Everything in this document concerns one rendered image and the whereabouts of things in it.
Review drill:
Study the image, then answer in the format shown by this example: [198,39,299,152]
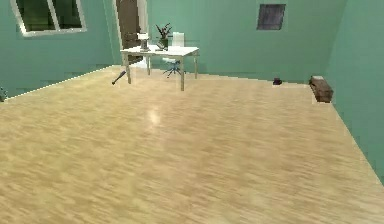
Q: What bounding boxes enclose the white blue office chair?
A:
[162,31,187,79]

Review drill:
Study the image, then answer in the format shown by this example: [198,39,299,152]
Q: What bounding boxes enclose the white table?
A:
[120,44,200,92]

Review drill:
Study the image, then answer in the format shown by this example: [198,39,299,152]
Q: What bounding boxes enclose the black baseball bat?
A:
[111,70,128,86]

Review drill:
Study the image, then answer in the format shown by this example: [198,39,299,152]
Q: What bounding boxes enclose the dark potted house plant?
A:
[155,22,174,51]

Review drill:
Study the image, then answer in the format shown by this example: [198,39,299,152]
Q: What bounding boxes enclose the white desk lamp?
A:
[136,32,151,52]

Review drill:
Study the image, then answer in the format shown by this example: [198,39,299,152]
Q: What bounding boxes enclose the brown room door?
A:
[115,0,145,66]

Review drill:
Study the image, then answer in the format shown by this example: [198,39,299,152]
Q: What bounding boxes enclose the brown wooden box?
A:
[308,75,334,104]

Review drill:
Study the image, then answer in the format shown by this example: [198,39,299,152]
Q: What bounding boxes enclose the white framed window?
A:
[9,0,88,38]

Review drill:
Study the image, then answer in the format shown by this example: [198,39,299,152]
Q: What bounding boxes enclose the dark framed wall picture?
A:
[256,3,287,31]

